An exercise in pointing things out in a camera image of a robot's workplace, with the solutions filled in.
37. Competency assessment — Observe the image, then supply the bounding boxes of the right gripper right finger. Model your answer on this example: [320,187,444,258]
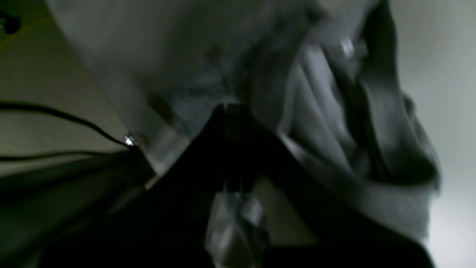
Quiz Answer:
[227,105,434,268]

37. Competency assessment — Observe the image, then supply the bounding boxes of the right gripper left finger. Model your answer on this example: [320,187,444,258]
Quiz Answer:
[38,105,225,268]

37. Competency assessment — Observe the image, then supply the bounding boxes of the grey T-shirt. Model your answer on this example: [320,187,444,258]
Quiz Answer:
[47,0,439,268]

